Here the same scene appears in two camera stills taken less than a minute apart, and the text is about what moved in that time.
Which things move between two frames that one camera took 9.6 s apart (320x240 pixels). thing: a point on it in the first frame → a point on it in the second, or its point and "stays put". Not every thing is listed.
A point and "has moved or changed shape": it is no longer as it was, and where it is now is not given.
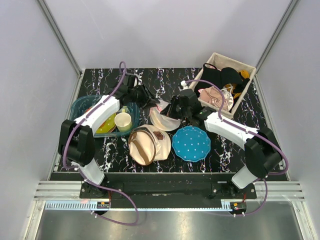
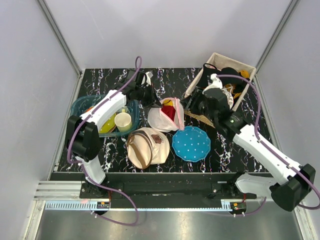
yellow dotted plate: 108,126 stays put
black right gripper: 169,110 → 190,101
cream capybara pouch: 147,143 stays put
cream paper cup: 123,120 stays put
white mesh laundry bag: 163,122 has moved or changed shape
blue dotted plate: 191,143 stays put
